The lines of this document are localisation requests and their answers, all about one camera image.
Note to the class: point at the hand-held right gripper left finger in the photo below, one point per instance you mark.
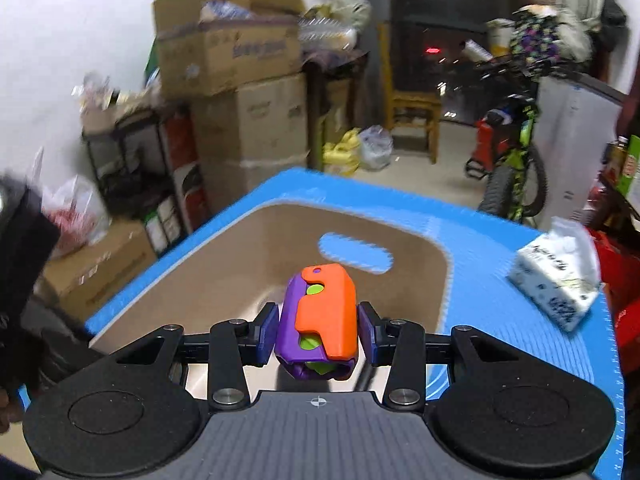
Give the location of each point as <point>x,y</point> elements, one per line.
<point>267,334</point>

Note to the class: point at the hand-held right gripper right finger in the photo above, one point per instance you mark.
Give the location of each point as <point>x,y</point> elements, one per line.
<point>367,334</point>

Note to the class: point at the orange and purple toy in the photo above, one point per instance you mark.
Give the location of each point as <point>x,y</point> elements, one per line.
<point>325,310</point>

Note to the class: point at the beige plastic bin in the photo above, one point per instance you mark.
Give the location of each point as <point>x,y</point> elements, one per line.
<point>240,260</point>

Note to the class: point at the white bag with red print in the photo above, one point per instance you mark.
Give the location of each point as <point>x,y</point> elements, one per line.
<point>75,215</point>

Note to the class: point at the brown printed cardboard box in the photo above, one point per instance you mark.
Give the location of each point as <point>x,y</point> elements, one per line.
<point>100,270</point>

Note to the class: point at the blue silicone mat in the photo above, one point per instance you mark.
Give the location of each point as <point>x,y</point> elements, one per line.
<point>490,310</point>

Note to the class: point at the black shelf rack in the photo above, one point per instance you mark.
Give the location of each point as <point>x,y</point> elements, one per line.
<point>125,160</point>

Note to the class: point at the red and white box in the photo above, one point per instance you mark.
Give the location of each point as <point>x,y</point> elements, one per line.
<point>187,175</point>

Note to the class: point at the clear plastic bag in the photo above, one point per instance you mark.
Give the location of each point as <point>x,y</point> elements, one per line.
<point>376,147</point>

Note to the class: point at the white tissue pack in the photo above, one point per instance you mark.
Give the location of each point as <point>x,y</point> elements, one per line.
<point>555,275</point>

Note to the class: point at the plastic-wrapped cardboard box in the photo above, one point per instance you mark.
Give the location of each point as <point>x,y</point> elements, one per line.
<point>250,130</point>

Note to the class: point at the green and black bicycle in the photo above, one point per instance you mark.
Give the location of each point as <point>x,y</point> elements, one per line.
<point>510,180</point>

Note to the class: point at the wooden chair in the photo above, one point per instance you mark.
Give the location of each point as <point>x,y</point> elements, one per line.
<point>410,105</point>

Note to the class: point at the white appliance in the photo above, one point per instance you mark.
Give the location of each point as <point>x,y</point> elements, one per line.
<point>575,150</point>

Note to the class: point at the open cardboard box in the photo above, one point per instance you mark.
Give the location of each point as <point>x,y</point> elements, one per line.
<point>225,50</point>

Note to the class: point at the green and white carton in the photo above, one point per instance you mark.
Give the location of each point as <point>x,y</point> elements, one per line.
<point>631,165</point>

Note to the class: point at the floral patterned bag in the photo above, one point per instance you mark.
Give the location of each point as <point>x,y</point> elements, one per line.
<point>535,42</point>

